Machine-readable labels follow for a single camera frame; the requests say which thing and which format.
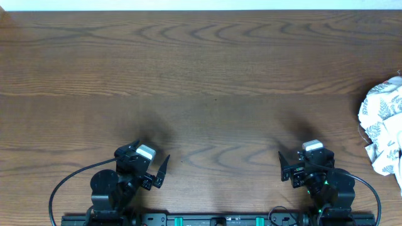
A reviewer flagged black mounting rail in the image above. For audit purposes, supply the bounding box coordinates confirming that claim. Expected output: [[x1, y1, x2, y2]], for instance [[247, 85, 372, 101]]
[[61, 213, 376, 226]]

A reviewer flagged fern print fabric container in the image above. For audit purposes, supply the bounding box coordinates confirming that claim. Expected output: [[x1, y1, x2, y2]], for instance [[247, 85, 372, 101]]
[[357, 76, 401, 185]]

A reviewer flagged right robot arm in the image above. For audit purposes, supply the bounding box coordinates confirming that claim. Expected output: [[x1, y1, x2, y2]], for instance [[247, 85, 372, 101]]
[[278, 148, 356, 225]]

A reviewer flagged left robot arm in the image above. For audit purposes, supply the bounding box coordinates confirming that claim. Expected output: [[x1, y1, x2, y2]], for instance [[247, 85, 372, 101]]
[[90, 141, 170, 224]]

